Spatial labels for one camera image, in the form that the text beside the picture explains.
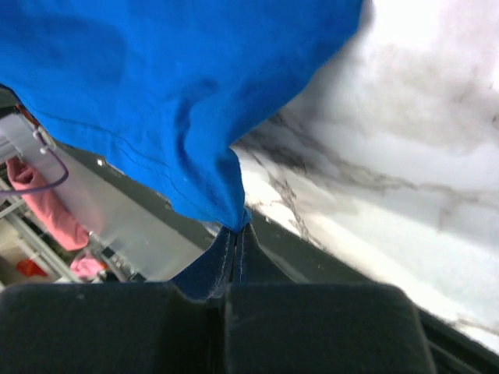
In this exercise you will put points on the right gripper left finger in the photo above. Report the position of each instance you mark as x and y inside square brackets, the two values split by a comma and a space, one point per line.
[137, 327]

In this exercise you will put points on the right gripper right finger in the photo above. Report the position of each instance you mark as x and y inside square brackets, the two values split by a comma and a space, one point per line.
[273, 325]

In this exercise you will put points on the pink cloth in background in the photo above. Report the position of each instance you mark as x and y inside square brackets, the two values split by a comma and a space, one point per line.
[46, 206]

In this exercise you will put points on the blue printed t shirt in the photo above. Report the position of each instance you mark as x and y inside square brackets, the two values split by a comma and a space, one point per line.
[162, 89]

